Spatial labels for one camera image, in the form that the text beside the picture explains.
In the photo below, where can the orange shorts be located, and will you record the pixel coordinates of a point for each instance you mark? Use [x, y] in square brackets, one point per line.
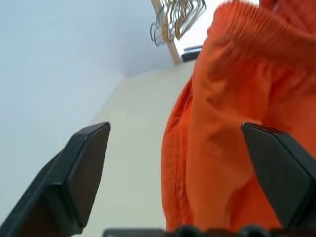
[222, 98]

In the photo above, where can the black rectangular object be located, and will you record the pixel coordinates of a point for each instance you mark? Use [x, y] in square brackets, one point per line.
[191, 55]

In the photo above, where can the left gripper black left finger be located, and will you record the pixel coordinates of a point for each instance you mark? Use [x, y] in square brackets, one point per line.
[61, 185]

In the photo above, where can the wooden rack pole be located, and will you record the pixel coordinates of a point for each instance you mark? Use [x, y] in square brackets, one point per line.
[175, 53]

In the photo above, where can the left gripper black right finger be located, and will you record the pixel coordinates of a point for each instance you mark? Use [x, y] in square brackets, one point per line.
[284, 172]

